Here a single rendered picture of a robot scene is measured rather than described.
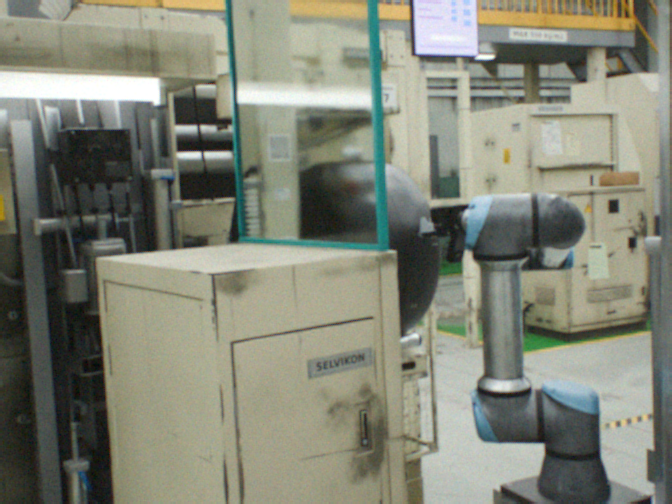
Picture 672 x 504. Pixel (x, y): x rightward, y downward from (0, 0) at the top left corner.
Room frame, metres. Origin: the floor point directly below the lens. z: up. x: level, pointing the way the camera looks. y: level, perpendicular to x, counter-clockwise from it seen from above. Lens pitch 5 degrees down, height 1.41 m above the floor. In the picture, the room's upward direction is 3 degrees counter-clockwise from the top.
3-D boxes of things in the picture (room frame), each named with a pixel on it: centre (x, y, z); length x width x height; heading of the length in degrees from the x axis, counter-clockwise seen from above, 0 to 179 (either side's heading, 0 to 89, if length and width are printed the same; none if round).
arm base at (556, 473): (1.68, -0.48, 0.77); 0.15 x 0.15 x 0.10
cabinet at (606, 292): (6.88, -2.14, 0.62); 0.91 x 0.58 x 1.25; 116
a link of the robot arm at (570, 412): (1.68, -0.48, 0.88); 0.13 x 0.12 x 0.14; 80
